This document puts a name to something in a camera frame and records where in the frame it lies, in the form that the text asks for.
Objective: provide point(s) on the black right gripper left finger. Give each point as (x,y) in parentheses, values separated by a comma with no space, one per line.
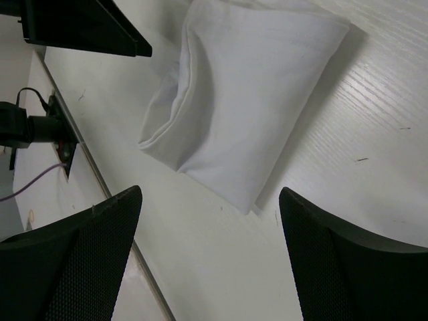
(71,269)

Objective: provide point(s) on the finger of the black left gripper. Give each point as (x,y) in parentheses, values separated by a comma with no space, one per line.
(86,25)

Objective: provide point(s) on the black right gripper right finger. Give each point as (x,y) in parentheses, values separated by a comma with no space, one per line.
(344,272)

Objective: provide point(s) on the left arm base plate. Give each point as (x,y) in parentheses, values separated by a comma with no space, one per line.
(66,146)

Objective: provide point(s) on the white skirt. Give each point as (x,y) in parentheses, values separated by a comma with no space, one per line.
(224,112)

